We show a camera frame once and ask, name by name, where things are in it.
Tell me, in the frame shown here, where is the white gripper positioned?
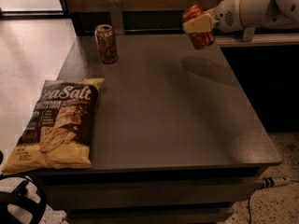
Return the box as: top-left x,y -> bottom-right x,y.
183,0 -> 244,34

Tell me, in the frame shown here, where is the red coke can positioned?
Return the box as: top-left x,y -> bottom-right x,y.
181,5 -> 214,49

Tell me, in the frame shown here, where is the black chair base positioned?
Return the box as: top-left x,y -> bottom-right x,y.
0,176 -> 47,224

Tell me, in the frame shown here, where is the right metal bracket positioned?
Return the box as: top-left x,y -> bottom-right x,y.
240,27 -> 255,42

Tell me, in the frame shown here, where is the brown gold soda can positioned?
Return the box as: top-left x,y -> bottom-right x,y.
94,24 -> 118,63

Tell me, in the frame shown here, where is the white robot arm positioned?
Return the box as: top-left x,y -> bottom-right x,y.
183,0 -> 299,34

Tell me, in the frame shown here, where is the metal bracket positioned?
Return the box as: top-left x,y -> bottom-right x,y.
108,0 -> 124,35
240,27 -> 255,42

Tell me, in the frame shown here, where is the left metal bracket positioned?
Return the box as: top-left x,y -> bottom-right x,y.
108,0 -> 124,35

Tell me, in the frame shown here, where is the sea salt chips bag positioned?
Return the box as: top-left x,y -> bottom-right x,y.
2,78 -> 104,175

